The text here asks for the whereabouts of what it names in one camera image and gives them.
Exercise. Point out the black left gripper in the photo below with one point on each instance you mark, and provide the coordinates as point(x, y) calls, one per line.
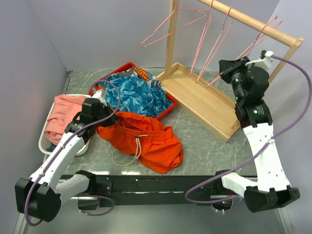
point(111, 121)

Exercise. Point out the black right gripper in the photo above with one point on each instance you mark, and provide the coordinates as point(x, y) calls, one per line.
point(227, 67)

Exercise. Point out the orange drawstring shorts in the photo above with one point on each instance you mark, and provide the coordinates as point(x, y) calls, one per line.
point(146, 139)

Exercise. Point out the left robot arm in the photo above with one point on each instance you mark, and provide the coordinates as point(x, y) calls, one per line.
point(41, 195)

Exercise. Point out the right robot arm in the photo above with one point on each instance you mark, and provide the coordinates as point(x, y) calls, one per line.
point(272, 190)

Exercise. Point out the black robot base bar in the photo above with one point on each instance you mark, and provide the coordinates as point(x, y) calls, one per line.
point(147, 189)

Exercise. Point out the blue leaf-patterned shorts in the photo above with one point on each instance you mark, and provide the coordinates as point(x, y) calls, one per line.
point(136, 95)

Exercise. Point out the pink garment in basket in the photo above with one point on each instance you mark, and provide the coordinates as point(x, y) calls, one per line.
point(64, 109)

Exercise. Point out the wooden clothes rack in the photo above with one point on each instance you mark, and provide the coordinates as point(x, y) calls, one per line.
point(210, 106)

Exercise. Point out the orange dotted garment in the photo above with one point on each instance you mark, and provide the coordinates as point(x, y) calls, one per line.
point(142, 73)

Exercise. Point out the navy printed garment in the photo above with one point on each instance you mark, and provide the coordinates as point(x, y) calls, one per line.
point(154, 84)

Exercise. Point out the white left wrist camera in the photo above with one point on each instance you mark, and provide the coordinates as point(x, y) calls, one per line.
point(100, 95)

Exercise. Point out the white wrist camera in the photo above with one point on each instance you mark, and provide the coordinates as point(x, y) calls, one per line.
point(100, 95)
point(264, 62)

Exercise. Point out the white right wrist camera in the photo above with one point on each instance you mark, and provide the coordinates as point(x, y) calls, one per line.
point(264, 62)

